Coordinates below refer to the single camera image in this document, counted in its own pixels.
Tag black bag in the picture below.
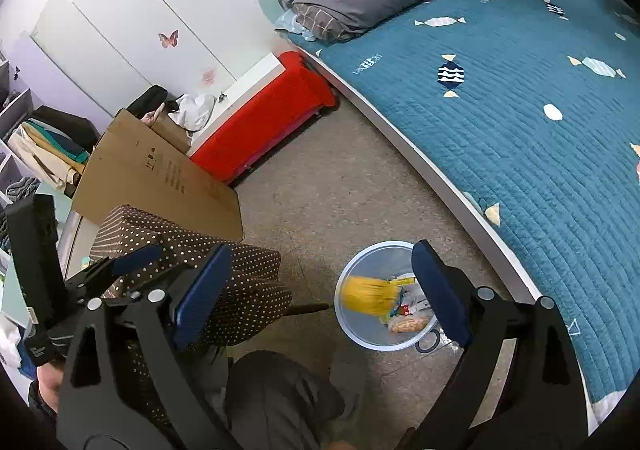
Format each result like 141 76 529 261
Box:
127 85 168 119

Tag hanging clothes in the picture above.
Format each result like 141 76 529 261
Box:
9 106 100 198

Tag pink butterfly sticker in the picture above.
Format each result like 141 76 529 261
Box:
158 30 179 48

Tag brown polka dot tablecloth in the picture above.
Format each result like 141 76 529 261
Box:
90 205 293 420

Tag white bed frame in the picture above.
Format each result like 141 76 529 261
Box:
294 42 616 431

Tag white plastic bag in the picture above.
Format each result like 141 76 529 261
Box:
168 94 217 133

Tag black roll on floor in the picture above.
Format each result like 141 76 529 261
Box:
414 328 440 355

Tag person's dark trouser leg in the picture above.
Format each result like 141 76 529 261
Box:
224 349 366 449

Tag large cardboard box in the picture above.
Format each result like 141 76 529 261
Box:
72 109 244 242

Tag yellow bag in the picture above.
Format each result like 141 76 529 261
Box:
338 276 416 317

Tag red covered bench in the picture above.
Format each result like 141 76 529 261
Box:
190 52 337 184

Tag white base cabinet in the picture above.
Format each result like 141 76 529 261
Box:
58 211 99 280

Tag translucent trash bin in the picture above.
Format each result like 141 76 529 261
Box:
334 241 440 355

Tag white shelf wardrobe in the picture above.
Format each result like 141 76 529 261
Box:
0 56 41 241

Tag person's left hand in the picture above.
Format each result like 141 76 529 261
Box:
37 361 64 412

